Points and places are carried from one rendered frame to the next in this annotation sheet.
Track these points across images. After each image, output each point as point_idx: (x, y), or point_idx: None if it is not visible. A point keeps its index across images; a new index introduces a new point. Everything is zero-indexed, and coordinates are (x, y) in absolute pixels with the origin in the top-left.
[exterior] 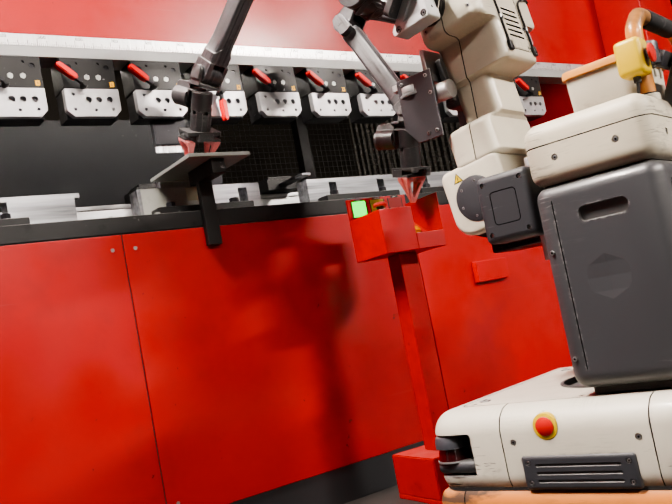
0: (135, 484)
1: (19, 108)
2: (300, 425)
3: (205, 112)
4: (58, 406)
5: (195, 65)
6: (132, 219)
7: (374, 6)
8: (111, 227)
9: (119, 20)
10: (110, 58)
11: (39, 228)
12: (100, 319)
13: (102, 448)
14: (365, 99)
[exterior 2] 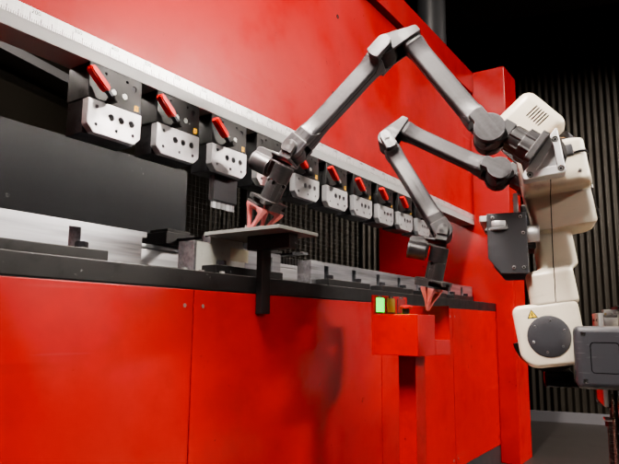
0: None
1: (115, 130)
2: None
3: (282, 185)
4: None
5: (289, 140)
6: (205, 275)
7: (498, 145)
8: (187, 280)
9: (211, 72)
10: (198, 105)
11: (127, 269)
12: (161, 380)
13: None
14: (356, 201)
